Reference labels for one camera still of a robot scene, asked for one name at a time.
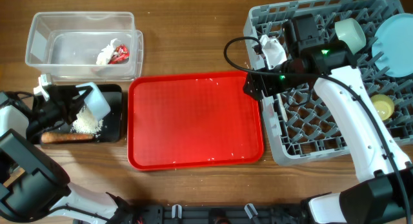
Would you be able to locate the pile of white rice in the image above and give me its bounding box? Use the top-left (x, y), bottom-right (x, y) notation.
top-left (71, 105), bottom-right (103, 135)

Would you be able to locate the light blue rice bowl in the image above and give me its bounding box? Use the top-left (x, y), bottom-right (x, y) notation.
top-left (76, 82), bottom-right (110, 121)

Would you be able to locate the orange carrot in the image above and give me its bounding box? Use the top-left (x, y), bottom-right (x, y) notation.
top-left (41, 132), bottom-right (94, 144)

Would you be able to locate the white plastic spoon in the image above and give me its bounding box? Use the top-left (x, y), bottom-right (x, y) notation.
top-left (277, 94), bottom-right (288, 122)

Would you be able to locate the white tissue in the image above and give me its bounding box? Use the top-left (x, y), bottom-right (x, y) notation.
top-left (96, 38), bottom-right (117, 65)

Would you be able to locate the pale green bowl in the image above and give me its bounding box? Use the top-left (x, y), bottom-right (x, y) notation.
top-left (334, 18), bottom-right (367, 54)

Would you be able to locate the red snack wrapper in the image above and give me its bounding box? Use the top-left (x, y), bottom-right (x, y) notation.
top-left (108, 45), bottom-right (130, 64)

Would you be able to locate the yellow plastic cup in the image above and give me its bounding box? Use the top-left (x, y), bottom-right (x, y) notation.
top-left (370, 94), bottom-right (394, 121)

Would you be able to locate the light blue plate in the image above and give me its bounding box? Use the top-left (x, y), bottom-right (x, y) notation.
top-left (371, 13), bottom-right (412, 77)

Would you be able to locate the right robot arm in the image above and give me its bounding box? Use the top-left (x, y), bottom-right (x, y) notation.
top-left (245, 14), bottom-right (412, 223)

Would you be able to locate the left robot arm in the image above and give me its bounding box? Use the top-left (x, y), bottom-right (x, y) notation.
top-left (1, 83), bottom-right (136, 223)

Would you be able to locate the grey dishwasher rack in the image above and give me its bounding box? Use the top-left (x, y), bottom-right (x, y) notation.
top-left (243, 0), bottom-right (412, 165)

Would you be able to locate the clear plastic waste bin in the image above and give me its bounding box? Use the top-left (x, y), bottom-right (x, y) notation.
top-left (25, 12), bottom-right (143, 81)

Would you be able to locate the black plastic tray bin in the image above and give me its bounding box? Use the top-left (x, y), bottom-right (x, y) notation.
top-left (29, 85), bottom-right (123, 144)

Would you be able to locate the red serving tray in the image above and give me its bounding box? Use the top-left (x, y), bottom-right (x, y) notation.
top-left (127, 71), bottom-right (264, 171)

